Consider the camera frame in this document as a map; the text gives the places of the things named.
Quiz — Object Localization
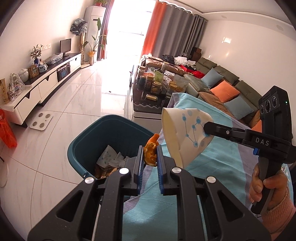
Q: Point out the wooden picture frame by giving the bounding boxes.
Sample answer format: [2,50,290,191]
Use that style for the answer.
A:
[28,64,40,79]

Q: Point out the orange cushion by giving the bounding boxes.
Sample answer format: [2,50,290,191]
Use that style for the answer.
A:
[210,82,241,103]
[251,119,263,133]

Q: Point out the person's right hand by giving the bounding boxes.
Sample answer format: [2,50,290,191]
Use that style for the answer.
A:
[249,163,289,210]

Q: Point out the white tissue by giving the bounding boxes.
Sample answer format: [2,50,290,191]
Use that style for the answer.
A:
[112,152,131,167]

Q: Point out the kraft snack bag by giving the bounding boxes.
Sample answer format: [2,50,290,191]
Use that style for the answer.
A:
[172,74,189,94]

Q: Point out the teal trash bin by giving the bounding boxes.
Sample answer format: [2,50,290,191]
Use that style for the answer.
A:
[67,115,155,186]

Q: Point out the coffee table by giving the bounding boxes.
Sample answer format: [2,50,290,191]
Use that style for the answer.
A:
[124,65,185,120]

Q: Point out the clear plastic bag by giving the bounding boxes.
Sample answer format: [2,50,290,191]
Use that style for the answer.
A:
[44,52,64,65]

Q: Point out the small plant in blue vase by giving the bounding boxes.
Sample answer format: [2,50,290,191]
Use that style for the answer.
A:
[30,44,43,64]

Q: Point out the red cloth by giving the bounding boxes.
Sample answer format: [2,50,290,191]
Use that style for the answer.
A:
[185,66,205,78]

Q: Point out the blue cushion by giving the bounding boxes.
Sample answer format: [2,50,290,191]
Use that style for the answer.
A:
[201,68,224,88]
[223,96,254,120]

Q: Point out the white and black TV cabinet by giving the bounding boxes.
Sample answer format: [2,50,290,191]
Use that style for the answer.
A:
[0,53,82,127]

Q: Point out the black monitor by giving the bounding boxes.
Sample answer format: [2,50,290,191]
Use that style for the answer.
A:
[60,39,72,58]

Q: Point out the group of glass jars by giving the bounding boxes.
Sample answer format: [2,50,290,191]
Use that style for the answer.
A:
[136,66,185,99]

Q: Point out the orange peel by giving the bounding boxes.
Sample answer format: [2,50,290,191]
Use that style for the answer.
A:
[143,133,160,167]

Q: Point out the person's right forearm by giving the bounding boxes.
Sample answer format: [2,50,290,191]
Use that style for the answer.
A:
[260,186,296,241]

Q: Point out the green sofa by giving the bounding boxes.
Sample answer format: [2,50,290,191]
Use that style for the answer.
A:
[141,57,264,130]

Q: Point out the window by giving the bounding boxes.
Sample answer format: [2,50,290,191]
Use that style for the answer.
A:
[109,0,158,62]

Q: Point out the crushed dotted paper cup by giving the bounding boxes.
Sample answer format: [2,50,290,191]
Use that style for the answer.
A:
[96,145,118,167]

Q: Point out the red plastic bag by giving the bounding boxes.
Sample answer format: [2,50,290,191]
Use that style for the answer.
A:
[0,109,18,149]

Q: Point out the tan printed box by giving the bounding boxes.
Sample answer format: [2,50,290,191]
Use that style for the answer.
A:
[0,77,10,105]

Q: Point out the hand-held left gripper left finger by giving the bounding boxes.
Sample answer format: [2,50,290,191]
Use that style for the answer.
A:
[27,146,145,241]

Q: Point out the pile of white clothes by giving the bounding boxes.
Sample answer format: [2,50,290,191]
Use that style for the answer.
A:
[173,56,197,67]

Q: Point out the white bathroom scale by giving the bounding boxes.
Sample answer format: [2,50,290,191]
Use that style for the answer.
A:
[30,113,54,131]

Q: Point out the white paper cup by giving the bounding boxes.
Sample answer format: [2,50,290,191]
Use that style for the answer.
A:
[161,107,214,168]

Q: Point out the brown boxes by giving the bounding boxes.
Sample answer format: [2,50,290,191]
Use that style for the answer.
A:
[191,47,202,61]

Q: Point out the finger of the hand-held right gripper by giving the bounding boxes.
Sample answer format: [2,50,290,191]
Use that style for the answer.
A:
[203,122,255,150]

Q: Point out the plastic-wrapped model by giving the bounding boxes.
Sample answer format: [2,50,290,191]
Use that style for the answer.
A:
[9,73,25,100]

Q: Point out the gold wrapper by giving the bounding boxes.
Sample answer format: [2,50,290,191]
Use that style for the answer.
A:
[95,166,118,179]

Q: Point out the cloth-covered standing fan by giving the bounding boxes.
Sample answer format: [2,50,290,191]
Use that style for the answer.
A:
[70,18,88,55]

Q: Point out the tall leafy potted plant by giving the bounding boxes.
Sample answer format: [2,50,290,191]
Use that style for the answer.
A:
[83,17,108,64]

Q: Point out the white standing air conditioner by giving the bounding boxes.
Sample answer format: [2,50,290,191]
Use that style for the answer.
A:
[83,6,107,63]

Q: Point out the grey and orange curtain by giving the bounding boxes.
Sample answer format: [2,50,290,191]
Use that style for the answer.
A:
[98,0,115,61]

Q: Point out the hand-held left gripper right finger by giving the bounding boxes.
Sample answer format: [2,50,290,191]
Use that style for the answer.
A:
[156,146,271,241]

